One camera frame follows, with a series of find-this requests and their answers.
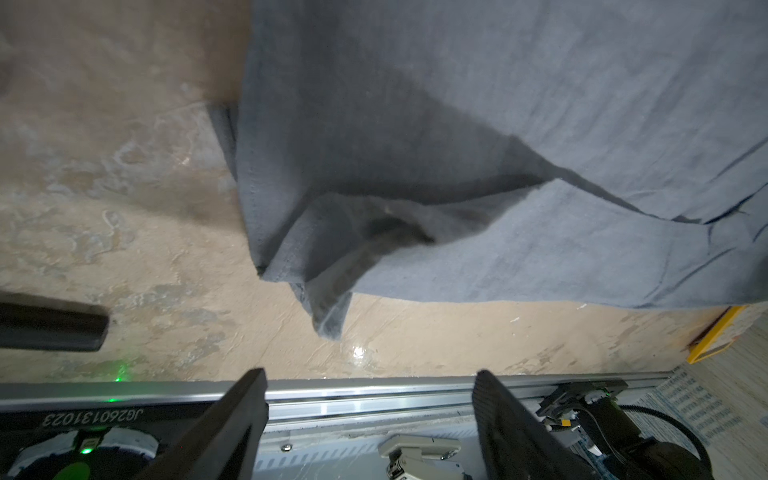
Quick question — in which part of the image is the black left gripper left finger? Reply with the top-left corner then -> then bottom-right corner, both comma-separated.
137,369 -> 269,480

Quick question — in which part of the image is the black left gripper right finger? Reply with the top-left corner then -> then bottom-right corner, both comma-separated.
472,370 -> 591,479

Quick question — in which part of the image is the grey long sleeve shirt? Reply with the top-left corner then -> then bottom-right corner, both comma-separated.
209,1 -> 767,339

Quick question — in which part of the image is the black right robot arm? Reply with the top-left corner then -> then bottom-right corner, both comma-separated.
536,380 -> 713,479

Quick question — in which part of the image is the yellow calculator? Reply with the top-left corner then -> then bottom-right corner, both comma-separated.
687,305 -> 754,364

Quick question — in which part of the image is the black marker pen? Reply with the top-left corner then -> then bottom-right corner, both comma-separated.
1,291 -> 110,352

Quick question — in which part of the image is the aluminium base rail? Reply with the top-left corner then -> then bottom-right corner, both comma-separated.
0,370 -> 673,480

